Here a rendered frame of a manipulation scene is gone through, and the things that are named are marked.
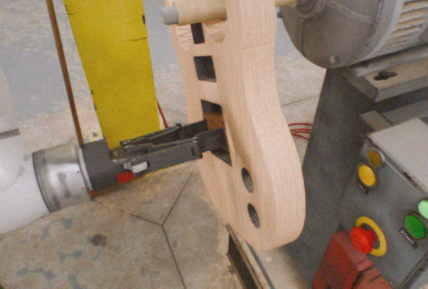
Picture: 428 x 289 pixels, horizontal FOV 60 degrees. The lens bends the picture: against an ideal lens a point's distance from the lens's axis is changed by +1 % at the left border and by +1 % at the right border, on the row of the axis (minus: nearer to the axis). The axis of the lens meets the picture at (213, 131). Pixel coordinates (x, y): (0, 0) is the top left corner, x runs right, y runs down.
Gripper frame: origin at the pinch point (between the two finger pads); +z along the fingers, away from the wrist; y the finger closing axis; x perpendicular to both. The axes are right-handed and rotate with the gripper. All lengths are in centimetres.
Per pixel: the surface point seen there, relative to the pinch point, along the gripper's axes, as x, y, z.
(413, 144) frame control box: -4.2, 18.8, 21.5
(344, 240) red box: -42, -16, 34
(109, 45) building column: 17, -97, -4
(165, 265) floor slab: -74, -84, -6
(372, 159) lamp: -5.1, 17.1, 15.9
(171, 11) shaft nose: 19.0, 5.9, -4.2
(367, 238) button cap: -17.3, 16.1, 14.7
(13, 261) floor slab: -61, -108, -64
